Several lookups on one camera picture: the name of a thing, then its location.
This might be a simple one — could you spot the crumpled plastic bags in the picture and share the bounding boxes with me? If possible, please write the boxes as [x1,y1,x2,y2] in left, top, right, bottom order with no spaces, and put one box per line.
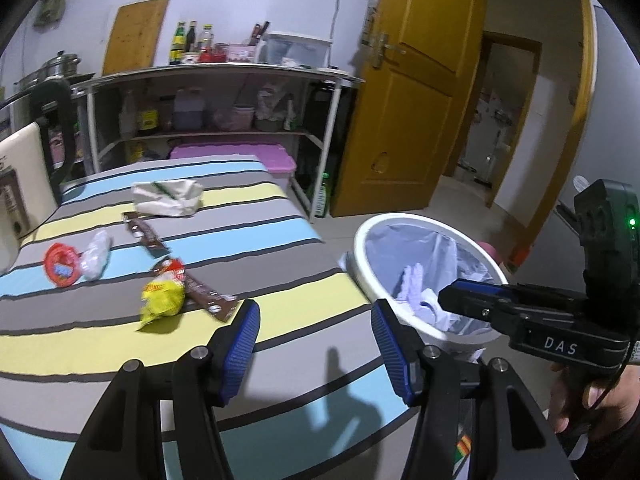
[256,85,301,132]

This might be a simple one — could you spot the white cup blue label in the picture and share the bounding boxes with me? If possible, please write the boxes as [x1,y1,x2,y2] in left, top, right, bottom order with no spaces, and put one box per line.
[419,287,453,326]

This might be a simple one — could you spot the pink plastic tub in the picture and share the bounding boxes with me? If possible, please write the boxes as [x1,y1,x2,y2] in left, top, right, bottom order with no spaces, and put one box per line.
[232,104,256,131]

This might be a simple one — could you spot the red round lid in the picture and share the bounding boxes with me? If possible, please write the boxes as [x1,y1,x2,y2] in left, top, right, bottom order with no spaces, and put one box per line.
[44,242,83,288]

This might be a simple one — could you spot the clear storage box white lid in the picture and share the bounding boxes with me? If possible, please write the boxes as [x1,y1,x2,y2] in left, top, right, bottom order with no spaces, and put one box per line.
[262,32,333,67]

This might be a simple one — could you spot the clear plastic bag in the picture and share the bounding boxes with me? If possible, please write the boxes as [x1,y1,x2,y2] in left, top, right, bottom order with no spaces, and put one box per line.
[80,229,113,281]

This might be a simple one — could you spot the pink plastic stool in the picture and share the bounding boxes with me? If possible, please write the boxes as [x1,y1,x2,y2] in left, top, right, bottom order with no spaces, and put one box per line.
[475,241,508,273]

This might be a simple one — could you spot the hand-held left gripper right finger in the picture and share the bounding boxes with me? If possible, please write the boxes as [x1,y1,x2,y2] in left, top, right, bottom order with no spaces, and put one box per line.
[370,298,576,480]

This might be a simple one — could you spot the yellow label oil bottle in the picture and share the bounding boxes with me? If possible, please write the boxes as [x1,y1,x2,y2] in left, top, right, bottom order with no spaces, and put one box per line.
[137,92,160,133]

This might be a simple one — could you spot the white round waste bin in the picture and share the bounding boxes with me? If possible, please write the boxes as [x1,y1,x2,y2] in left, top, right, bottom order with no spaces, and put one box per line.
[352,212,511,356]

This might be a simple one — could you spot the white wall cable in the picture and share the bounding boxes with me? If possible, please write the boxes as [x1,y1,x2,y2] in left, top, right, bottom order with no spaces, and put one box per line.
[330,0,348,68]

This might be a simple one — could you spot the metal door handle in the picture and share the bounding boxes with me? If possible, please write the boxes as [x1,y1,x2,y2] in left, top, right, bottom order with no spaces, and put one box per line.
[371,32,407,69]

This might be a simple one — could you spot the brown wrapper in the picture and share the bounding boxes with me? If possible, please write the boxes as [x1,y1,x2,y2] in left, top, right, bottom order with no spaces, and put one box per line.
[155,257,238,322]
[122,211,171,258]

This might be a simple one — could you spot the person's right hand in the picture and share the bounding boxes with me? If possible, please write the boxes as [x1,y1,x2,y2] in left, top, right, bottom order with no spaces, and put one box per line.
[547,360,640,441]

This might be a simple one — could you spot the green bottle yellow label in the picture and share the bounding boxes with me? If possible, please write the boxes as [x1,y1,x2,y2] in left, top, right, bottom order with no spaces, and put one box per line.
[169,21,187,66]

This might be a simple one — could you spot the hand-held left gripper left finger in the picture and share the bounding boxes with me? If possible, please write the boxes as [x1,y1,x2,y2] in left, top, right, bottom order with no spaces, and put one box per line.
[60,299,262,480]

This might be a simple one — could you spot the yellow door frame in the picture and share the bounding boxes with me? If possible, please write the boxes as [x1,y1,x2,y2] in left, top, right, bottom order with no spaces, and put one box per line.
[442,0,598,268]

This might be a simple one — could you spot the yellow wooden door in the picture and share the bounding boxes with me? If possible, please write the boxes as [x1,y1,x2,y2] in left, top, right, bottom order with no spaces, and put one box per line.
[330,0,488,218]

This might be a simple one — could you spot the small steel pot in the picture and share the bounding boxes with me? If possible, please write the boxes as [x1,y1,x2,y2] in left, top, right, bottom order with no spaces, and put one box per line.
[14,72,46,92]

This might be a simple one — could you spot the grey plastic jug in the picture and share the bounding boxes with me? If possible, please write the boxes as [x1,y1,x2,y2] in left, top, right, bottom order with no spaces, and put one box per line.
[172,88,207,131]

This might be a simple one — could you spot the steel steamer pot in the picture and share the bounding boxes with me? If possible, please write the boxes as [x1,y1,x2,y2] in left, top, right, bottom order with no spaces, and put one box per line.
[40,51,82,78]

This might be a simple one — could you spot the wooden cutting board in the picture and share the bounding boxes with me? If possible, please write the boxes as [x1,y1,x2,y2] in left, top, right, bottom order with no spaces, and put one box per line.
[101,0,170,76]

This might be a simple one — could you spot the paper wall calendar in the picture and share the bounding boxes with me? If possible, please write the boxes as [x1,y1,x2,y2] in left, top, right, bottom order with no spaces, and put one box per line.
[362,0,388,46]

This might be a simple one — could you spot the multicoloured striped cloth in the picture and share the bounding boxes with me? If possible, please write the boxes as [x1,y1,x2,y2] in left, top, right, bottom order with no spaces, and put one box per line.
[452,434,474,462]

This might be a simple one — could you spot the white shelf rack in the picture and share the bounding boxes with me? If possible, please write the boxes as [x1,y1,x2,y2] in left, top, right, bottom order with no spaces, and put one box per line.
[75,65,363,223]

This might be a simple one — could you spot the striped tablecloth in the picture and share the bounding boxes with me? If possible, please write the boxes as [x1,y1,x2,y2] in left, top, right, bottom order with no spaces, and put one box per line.
[0,156,436,480]

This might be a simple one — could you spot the white paper bag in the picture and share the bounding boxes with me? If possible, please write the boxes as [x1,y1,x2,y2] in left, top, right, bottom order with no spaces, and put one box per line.
[131,178,204,218]

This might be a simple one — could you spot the yellow snack wrapper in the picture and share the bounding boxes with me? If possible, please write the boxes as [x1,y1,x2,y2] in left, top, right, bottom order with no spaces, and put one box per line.
[137,255,187,332]

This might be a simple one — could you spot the white plastic bottle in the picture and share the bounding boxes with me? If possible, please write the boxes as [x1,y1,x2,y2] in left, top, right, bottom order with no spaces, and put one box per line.
[120,91,137,138]

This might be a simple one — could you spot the pink lidded storage box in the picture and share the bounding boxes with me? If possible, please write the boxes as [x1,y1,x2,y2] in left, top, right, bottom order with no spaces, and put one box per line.
[169,142,297,193]

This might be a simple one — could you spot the green hanging cloth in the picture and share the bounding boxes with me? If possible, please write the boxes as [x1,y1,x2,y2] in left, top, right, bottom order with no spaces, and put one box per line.
[32,0,68,28]

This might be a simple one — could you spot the pink utensil basket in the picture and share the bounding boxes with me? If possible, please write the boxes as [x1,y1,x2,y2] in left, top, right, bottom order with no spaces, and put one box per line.
[227,43,258,63]

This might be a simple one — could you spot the cream electric kettle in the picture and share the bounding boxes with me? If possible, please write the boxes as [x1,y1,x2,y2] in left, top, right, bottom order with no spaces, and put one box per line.
[0,77,76,251]

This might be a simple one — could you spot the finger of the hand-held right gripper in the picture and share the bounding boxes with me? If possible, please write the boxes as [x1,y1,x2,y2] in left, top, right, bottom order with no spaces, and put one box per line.
[438,284,527,341]
[451,279,587,307]

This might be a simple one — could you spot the green glass bottle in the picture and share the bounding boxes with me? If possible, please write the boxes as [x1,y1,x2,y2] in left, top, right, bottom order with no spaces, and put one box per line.
[312,172,332,218]

